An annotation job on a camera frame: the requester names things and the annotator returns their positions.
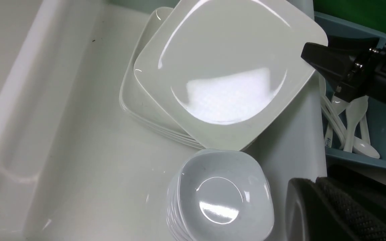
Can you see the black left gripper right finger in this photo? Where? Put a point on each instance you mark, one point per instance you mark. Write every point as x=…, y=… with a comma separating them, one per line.
x=366, y=219

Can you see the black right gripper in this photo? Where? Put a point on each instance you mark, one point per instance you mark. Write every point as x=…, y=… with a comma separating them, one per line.
x=353, y=67

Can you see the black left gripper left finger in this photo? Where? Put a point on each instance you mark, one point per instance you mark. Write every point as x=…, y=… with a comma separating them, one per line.
x=310, y=217

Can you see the large white square plate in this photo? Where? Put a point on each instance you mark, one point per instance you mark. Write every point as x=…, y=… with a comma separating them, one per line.
x=224, y=70

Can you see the green cloth backdrop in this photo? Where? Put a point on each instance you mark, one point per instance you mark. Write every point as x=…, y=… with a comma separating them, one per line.
x=370, y=13

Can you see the teal plastic bin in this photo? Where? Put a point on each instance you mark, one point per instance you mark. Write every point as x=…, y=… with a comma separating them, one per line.
x=376, y=114

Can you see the stack of white bowls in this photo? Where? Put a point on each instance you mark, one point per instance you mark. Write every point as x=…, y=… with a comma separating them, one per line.
x=220, y=195

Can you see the large white plastic tub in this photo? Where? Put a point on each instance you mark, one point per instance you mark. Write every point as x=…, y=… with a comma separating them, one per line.
x=74, y=166

